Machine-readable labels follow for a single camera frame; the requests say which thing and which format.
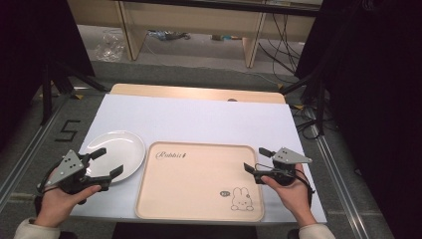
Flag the person's dark clothing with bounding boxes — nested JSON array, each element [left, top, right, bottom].
[[110, 222, 259, 239]]

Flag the white table cover board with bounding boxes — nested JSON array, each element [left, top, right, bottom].
[[70, 93, 328, 224]]

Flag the light wooden table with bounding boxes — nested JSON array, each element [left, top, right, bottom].
[[108, 83, 287, 105]]

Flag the person's right hand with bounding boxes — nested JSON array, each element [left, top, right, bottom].
[[260, 163, 318, 229]]

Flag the black metal stand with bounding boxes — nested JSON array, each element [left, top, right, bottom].
[[40, 61, 109, 126], [279, 73, 328, 136]]

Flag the white round plate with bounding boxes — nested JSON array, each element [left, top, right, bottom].
[[81, 129, 147, 184]]

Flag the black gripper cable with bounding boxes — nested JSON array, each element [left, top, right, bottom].
[[294, 168, 317, 208], [34, 167, 65, 215]]

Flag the beige tray with rabbit print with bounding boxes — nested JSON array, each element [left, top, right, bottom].
[[134, 140, 266, 223]]

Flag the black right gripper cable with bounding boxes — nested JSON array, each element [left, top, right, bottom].
[[294, 168, 317, 208]]

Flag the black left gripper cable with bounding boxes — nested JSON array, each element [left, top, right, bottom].
[[34, 167, 65, 215]]

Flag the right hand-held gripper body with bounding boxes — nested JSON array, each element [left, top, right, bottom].
[[254, 146, 314, 187]]

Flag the blue and black cable bundle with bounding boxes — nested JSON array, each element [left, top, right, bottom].
[[146, 29, 192, 42]]

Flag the metal floor rail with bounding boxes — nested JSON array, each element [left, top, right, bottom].
[[0, 95, 69, 211], [307, 109, 374, 239]]

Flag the black curtain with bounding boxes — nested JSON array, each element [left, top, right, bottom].
[[0, 0, 97, 152], [294, 0, 422, 239]]

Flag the clear plastic bag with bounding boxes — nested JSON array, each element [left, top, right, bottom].
[[94, 29, 127, 63]]

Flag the bundle of black hanging cables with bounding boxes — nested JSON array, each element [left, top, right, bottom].
[[258, 12, 302, 77]]

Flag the light wooden desk frame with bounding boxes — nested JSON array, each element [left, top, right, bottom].
[[67, 0, 323, 70]]

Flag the person's left hand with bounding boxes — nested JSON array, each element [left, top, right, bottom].
[[33, 178, 103, 229]]

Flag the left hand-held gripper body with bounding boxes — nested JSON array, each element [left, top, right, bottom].
[[39, 148, 112, 204]]

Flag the black floor cables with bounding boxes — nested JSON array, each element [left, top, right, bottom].
[[291, 105, 325, 141]]

